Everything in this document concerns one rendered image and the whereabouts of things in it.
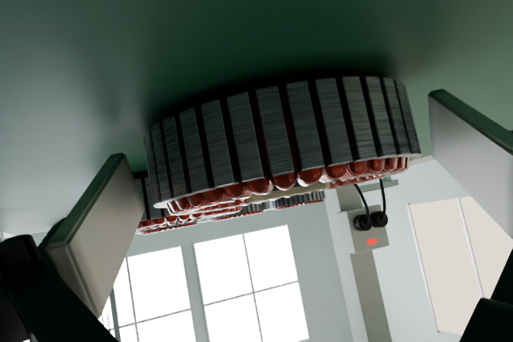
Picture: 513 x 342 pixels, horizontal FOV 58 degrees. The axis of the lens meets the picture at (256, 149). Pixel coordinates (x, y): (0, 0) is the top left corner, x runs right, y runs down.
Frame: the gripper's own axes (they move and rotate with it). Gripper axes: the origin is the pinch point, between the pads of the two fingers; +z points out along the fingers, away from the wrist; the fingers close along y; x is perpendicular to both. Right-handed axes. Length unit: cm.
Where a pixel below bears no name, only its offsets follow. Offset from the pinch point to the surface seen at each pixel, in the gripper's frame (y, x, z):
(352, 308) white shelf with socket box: 8, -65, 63
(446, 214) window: 177, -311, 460
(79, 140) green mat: -8.1, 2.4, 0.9
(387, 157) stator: 3.6, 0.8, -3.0
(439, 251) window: 165, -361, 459
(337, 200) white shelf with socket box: 10, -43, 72
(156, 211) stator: -8.7, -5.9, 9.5
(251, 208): -7, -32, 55
